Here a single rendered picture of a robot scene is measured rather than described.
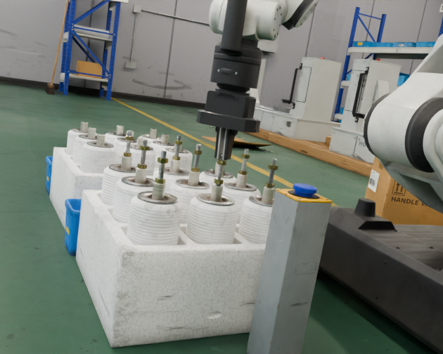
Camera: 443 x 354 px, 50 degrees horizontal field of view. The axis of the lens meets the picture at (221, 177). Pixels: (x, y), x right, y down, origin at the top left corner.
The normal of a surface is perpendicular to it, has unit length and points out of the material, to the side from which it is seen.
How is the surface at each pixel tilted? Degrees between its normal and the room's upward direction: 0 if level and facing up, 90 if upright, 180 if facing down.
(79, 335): 0
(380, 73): 90
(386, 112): 67
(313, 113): 90
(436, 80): 55
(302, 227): 90
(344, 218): 46
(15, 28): 90
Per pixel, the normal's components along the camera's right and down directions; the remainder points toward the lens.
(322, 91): 0.40, 0.24
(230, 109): -0.40, 0.12
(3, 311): 0.15, -0.97
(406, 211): -0.01, 0.20
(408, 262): -0.54, -0.72
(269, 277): -0.89, -0.05
